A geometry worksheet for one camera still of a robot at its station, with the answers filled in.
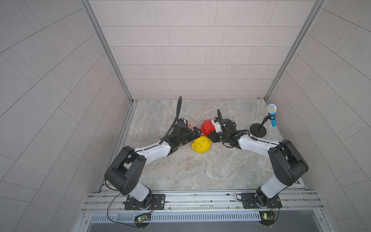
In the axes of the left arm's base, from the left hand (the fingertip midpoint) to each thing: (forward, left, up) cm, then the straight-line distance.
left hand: (199, 132), depth 87 cm
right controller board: (-41, -32, -9) cm, 53 cm away
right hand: (+1, -6, -4) cm, 7 cm away
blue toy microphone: (+6, -40, +16) cm, 43 cm away
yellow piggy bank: (-8, -1, 0) cm, 8 cm away
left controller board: (-42, +26, -5) cm, 50 cm away
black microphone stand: (+7, -41, -7) cm, 42 cm away
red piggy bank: (+3, -5, +1) cm, 6 cm away
